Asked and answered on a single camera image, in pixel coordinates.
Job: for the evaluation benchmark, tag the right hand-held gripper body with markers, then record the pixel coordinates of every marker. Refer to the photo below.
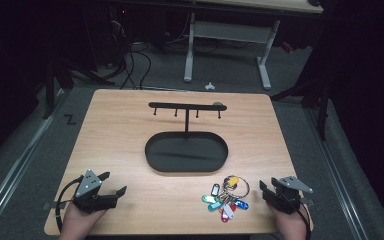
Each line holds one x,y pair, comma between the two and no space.
288,195

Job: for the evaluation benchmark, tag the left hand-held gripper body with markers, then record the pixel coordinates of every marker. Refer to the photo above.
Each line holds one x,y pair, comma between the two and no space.
90,196

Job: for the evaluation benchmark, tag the person's left hand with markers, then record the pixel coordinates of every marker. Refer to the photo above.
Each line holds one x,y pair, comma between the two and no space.
80,223

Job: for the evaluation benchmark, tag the person's right hand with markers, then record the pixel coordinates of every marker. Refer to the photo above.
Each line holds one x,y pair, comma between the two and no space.
290,225

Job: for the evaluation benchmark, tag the key bunch with coloured tags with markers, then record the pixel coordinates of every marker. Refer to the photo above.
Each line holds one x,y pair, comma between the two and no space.
226,203

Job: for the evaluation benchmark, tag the black key rack with tray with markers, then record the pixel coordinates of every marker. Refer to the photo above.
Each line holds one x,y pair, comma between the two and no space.
186,153

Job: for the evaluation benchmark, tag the black stand legs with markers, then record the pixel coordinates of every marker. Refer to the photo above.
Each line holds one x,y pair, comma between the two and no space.
51,86
321,110

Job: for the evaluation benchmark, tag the small white floor object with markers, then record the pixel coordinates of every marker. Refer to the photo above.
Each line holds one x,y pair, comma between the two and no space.
209,86

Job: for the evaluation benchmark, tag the red object under desk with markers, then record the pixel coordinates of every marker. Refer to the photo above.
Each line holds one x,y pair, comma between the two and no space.
287,47

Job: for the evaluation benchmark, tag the dark computer tower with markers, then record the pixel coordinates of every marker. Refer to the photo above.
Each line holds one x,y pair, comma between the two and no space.
116,33

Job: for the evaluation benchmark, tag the white-legged desk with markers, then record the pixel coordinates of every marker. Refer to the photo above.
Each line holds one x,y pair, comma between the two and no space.
230,31

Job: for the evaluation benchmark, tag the metal floor rail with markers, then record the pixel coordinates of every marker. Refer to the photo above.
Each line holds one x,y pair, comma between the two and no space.
340,180
16,166

